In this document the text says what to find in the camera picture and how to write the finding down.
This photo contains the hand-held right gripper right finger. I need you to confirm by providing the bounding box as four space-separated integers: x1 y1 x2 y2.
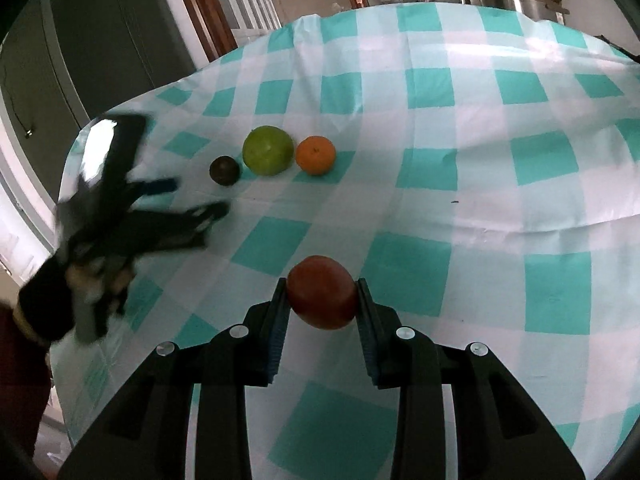
355 277 586 480

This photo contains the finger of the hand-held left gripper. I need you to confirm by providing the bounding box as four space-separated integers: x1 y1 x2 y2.
142 201 231 250
127 177 179 199

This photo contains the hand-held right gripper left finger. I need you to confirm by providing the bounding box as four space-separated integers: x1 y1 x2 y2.
57 277 291 480

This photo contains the dark round avocado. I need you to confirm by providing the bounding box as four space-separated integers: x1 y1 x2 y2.
209 156 241 187

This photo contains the small red tomato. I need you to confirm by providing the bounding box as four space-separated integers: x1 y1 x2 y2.
286 255 359 331

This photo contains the small green apple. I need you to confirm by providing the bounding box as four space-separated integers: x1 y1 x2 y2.
242 125 295 177

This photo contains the orange tangerine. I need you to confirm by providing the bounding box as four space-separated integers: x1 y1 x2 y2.
295 135 336 176

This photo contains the person's left hand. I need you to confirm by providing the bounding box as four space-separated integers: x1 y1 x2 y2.
16 255 83 345

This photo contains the grey refrigerator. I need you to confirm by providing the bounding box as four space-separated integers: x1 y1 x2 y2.
0 0 197 128

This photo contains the teal white checkered tablecloth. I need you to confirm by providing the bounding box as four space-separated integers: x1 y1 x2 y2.
47 2 640 480

